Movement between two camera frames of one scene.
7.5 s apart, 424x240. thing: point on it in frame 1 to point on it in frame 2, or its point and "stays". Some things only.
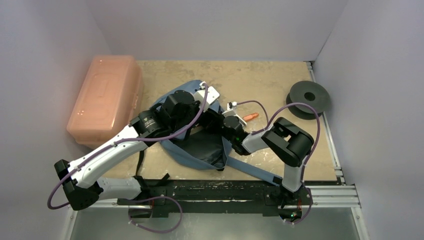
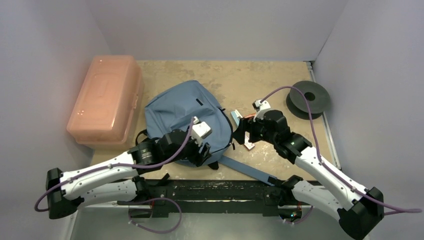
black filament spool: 310,93 stays
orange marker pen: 250,116 stays
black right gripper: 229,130 to 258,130
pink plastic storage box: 109,99 stays
